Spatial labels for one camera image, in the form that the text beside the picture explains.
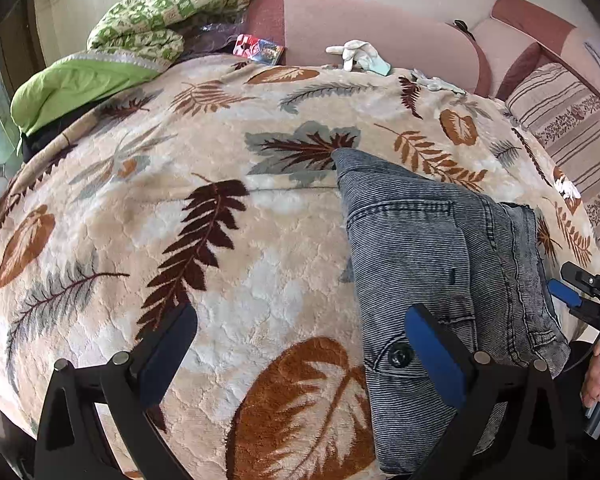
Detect beige leaf-print blanket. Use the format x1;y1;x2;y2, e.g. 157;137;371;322
0;52;600;480

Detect grey denim jeans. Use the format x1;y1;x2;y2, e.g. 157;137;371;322
331;147;572;476

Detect white glove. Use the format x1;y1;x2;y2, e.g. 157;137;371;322
326;40;392;76

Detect pale green glove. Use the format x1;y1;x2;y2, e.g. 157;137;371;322
411;69;467;96

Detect pink sofa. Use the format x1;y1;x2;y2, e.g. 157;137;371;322
247;0;600;261

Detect clear plastic bag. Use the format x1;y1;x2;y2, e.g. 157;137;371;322
182;22;251;53

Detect green patterned quilt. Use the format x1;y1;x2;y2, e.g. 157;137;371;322
87;0;260;66

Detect black cloth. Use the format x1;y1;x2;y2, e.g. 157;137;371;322
20;100;96;161

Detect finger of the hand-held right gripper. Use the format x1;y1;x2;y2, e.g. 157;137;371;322
560;261;596;288
547;280;583;311

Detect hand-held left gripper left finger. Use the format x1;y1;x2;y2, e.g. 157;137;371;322
32;302;199;480

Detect striped beige cushion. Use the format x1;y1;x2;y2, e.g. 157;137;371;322
505;62;600;256

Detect lime green pillow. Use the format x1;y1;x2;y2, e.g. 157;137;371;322
10;52;163;156

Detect person's right hand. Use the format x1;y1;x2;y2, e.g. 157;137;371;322
580;344;600;407

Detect colourful printed packet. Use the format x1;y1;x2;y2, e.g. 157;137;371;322
235;35;286;65

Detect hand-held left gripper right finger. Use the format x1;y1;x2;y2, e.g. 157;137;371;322
405;302;571;480

